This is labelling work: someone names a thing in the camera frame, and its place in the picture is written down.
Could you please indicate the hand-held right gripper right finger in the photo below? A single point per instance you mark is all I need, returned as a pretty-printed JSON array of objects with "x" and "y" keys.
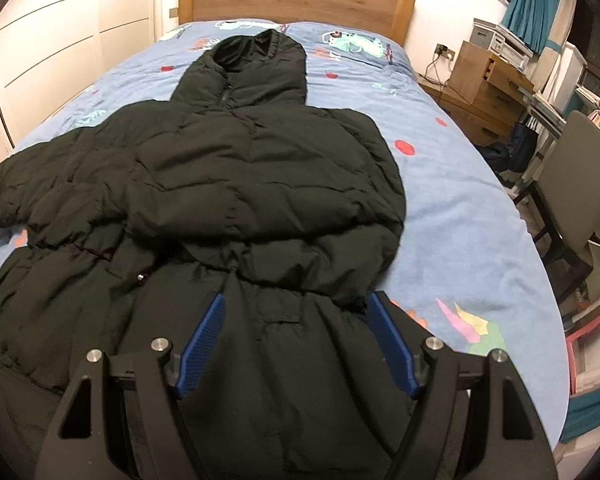
[{"x": 390, "y": 345}]

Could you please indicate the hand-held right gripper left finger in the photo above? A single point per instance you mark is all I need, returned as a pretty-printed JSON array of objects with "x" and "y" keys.
[{"x": 202, "y": 345}]

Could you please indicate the black puffer jacket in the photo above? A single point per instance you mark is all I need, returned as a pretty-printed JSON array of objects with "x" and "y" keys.
[{"x": 230, "y": 185}]

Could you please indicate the bed with blue patterned duvet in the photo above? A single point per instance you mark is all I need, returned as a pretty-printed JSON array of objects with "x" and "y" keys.
[{"x": 455, "y": 210}]

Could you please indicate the teal cloth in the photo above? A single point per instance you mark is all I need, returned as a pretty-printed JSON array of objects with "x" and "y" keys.
[{"x": 595, "y": 415}]

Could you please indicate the dark blue bag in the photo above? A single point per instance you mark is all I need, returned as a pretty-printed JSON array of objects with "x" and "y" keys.
[{"x": 522, "y": 145}]

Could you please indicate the beige chair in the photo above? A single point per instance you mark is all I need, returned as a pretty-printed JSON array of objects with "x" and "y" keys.
[{"x": 575, "y": 170}]

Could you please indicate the wooden drawer cabinet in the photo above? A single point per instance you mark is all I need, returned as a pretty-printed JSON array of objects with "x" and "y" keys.
[{"x": 480, "y": 80}]

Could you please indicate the cluttered desk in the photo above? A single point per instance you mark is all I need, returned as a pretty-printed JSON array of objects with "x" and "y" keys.
[{"x": 550, "y": 110}]

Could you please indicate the grey and white printer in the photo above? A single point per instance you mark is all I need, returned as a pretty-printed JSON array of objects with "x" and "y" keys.
[{"x": 490, "y": 35}]

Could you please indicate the white storage unit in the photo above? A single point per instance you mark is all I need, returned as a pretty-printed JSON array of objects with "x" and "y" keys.
[{"x": 575, "y": 70}]

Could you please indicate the white wardrobe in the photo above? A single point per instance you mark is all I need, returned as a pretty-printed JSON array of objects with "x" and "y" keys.
[{"x": 55, "y": 35}]

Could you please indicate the teal curtain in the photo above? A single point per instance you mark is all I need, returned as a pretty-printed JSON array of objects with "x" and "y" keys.
[{"x": 530, "y": 0}]

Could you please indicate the pink frame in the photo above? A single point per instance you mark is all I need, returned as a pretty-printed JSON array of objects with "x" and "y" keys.
[{"x": 572, "y": 360}]

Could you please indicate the wall socket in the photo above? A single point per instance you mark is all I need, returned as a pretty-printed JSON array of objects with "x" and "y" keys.
[{"x": 445, "y": 51}]

